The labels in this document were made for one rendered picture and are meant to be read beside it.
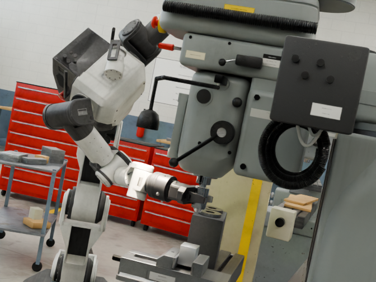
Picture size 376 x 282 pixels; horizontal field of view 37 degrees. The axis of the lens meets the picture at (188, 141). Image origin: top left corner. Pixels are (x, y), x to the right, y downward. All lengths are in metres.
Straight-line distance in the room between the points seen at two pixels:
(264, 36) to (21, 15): 11.23
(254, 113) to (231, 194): 1.92
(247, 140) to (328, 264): 0.41
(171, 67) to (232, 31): 9.58
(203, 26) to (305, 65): 0.41
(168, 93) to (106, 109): 9.15
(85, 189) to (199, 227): 0.56
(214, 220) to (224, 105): 0.58
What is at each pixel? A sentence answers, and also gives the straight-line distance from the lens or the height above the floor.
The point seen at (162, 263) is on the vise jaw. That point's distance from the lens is 1.77.
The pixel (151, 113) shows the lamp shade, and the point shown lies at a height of 1.47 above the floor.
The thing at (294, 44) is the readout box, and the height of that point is 1.70.
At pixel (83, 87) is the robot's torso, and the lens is 2.05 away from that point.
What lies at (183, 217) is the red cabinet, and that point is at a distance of 6.46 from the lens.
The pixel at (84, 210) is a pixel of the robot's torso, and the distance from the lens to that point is 2.40.
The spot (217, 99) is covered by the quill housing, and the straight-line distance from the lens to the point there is 1.67.
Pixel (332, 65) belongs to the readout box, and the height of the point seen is 1.67.
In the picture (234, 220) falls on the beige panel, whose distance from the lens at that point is 3.53.
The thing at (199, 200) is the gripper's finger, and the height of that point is 1.23.
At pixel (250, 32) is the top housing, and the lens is 1.64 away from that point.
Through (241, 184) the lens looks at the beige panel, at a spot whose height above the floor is 1.11.
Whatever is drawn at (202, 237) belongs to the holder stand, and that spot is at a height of 1.04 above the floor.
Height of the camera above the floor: 1.50
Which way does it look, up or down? 3 degrees down
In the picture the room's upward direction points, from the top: 11 degrees clockwise
